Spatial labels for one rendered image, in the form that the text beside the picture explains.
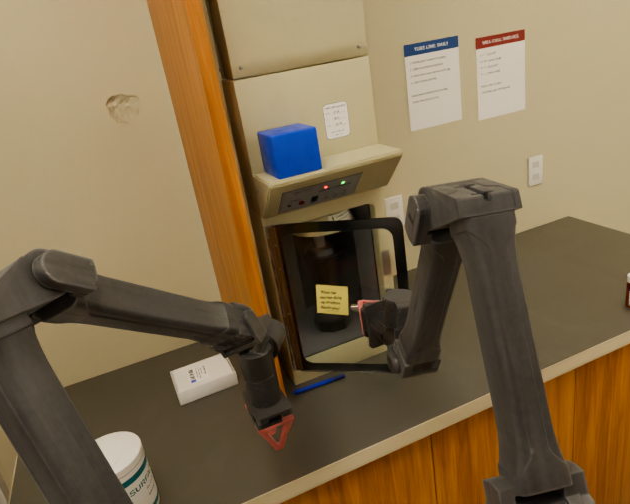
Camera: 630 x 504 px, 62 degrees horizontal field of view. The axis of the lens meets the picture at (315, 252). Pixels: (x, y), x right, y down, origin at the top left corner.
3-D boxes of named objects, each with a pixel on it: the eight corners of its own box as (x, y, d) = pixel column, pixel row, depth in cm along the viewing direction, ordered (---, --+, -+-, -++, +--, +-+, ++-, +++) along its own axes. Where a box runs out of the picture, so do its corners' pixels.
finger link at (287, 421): (287, 426, 103) (279, 386, 99) (301, 449, 96) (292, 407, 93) (254, 440, 100) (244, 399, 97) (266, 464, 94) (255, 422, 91)
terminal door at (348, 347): (297, 369, 136) (268, 224, 121) (417, 372, 128) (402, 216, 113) (296, 371, 136) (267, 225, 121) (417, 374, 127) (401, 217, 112)
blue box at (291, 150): (264, 172, 117) (256, 131, 114) (305, 162, 120) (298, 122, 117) (278, 180, 109) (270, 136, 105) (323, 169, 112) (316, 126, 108)
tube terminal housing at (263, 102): (265, 343, 160) (207, 80, 132) (360, 310, 170) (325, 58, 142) (294, 385, 139) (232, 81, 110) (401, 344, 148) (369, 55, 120)
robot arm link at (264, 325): (203, 335, 90) (243, 315, 87) (225, 303, 101) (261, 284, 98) (242, 388, 93) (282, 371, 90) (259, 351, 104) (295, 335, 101)
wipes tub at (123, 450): (94, 501, 112) (71, 446, 107) (156, 476, 116) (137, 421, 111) (96, 549, 101) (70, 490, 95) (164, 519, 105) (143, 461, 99)
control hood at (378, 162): (260, 217, 121) (251, 174, 117) (383, 183, 131) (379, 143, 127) (276, 230, 111) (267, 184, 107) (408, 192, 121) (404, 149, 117)
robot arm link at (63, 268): (-22, 326, 57) (44, 286, 54) (-24, 279, 60) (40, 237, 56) (223, 355, 94) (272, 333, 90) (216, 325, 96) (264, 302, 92)
